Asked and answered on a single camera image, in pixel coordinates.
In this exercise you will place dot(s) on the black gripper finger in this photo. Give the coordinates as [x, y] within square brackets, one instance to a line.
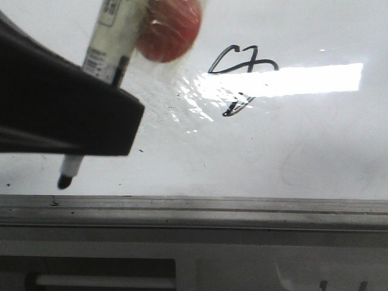
[49, 105]

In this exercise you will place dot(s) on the white black-tip whiteboard marker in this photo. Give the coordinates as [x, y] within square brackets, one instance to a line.
[113, 40]

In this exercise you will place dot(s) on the red round magnet taped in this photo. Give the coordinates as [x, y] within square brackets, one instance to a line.
[169, 29]

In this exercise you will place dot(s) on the white whiteboard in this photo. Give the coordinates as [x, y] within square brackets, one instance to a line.
[281, 99]

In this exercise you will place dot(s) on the grey aluminium whiteboard frame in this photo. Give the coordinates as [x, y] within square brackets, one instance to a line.
[194, 212]

